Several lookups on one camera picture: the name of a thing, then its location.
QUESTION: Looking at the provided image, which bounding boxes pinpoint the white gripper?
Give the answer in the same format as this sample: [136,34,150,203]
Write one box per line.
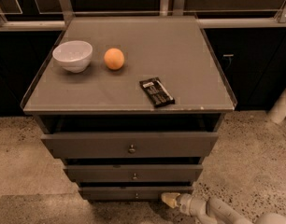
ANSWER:
[161,192,207,217]

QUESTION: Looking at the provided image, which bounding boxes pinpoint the grey drawer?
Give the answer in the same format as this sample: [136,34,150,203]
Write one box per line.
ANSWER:
[41,132,218,159]
[64,164,203,183]
[79,186,193,201]

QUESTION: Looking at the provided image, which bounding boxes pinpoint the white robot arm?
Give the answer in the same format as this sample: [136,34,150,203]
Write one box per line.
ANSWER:
[161,192,286,224]

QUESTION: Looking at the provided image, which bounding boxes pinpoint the dark grey drawer cabinet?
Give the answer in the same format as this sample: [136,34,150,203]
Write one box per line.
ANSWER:
[20,16,237,203]

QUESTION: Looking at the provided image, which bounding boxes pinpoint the black snack bar packet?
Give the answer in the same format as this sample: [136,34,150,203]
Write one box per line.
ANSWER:
[139,77,175,107]

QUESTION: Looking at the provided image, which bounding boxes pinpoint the white pipe leg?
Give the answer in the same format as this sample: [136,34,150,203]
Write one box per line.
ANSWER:
[268,88,286,124]

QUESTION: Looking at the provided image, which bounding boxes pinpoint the orange fruit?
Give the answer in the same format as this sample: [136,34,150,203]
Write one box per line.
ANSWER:
[104,49,124,70]

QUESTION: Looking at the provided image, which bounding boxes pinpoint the white ceramic bowl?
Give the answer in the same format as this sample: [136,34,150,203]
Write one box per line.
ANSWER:
[52,40,93,73]

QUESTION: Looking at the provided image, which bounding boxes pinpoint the metal rail frame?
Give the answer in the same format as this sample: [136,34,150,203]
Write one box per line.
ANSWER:
[0,0,286,31]

